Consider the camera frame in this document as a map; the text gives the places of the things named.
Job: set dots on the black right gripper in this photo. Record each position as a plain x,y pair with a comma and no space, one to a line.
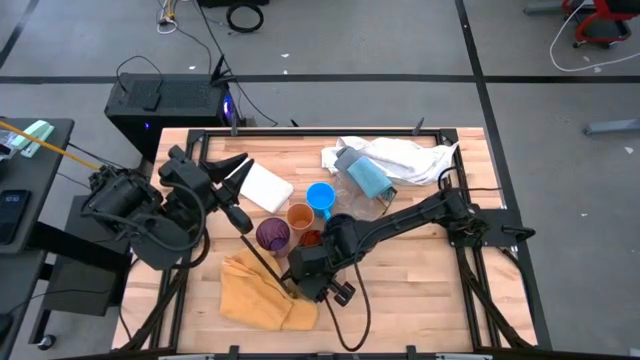
312,289

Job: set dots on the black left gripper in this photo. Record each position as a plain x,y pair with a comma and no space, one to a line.
192,185

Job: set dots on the white napkin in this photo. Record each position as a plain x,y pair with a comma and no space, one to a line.
265,187

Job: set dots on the orange translucent tumbler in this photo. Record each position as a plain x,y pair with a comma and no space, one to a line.
310,239

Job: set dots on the purple faceted plastic tumbler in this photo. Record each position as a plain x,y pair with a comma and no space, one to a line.
272,235

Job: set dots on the peach plastic cup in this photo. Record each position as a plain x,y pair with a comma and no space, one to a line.
300,217

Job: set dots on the blue plastic mug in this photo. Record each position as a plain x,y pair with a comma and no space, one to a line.
320,196

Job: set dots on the clear plastic cup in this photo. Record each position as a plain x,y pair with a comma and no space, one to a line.
357,205

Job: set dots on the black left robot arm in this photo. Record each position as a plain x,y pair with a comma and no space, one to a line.
130,215

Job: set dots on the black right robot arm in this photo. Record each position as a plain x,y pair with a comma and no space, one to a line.
400,220

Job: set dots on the wooden board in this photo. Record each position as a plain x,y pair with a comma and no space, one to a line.
267,266

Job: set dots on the yellow waffle cloth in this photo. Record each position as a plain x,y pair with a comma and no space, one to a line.
260,300

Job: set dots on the black computer tower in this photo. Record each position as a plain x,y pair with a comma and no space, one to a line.
170,105

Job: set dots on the grey cloth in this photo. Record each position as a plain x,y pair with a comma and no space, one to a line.
346,159

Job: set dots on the teal cloth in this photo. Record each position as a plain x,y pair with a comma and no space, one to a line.
370,177

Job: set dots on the white cloth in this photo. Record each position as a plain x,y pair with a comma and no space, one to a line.
410,160

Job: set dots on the black equipment box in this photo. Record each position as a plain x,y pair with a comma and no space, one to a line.
80,285

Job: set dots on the mint green stapler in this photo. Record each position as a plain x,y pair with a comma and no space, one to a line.
32,137

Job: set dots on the black side table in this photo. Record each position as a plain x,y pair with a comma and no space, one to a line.
20,170

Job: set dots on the black smartphone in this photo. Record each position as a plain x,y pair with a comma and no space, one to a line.
12,215

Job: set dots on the grey floor bar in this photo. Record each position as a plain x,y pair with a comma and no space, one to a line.
612,126

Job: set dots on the red chair base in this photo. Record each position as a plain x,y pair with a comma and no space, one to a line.
600,30

